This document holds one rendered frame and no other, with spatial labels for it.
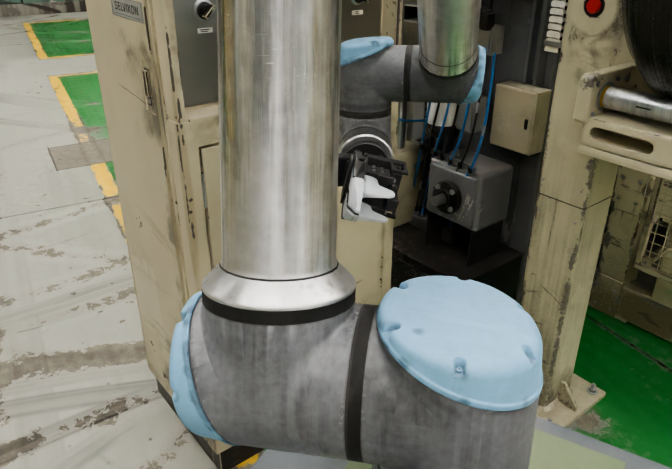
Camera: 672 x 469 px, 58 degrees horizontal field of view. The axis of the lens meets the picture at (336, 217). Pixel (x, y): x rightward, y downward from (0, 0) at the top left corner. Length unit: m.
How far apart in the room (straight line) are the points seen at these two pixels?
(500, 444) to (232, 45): 0.41
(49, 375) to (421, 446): 1.61
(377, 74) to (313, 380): 0.57
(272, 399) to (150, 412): 1.28
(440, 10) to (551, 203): 0.82
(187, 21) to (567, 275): 1.05
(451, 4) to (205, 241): 0.67
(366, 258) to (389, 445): 1.00
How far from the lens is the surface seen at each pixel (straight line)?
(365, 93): 1.00
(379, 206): 0.87
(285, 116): 0.52
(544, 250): 1.61
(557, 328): 1.68
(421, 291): 0.59
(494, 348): 0.54
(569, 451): 0.85
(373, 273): 1.57
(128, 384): 1.95
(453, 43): 0.89
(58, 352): 2.14
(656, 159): 1.29
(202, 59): 1.18
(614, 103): 1.33
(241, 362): 0.57
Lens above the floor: 1.23
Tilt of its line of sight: 26 degrees down
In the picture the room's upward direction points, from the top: straight up
